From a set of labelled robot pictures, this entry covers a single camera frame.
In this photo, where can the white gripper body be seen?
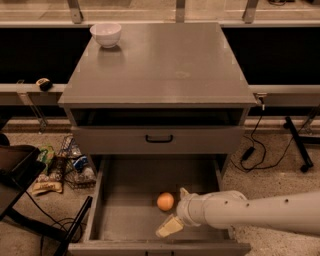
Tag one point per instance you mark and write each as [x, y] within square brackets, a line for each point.
[184, 208]

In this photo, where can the orange fruit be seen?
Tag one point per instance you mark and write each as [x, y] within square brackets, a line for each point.
[165, 201]

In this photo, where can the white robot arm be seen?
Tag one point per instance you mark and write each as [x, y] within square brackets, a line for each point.
[297, 213]

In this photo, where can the open grey middle drawer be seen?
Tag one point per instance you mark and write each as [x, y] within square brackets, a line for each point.
[124, 216]

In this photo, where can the closed grey upper drawer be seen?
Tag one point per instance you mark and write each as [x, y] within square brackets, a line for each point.
[94, 140]

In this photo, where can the grey drawer cabinet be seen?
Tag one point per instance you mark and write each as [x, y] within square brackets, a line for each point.
[167, 76]

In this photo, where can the black stand leg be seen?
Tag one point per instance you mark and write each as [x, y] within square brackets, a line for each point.
[61, 250]

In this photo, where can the snack bag on floor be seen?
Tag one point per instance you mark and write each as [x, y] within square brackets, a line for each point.
[48, 183]

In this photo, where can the green snack bag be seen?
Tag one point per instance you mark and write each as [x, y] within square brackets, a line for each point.
[46, 156]

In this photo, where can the black chair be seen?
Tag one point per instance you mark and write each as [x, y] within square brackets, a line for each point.
[19, 167]

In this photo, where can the black yellow tape measure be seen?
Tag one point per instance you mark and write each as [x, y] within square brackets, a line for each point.
[44, 84]

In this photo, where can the white bowl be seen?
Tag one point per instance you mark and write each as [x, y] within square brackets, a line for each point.
[106, 35]

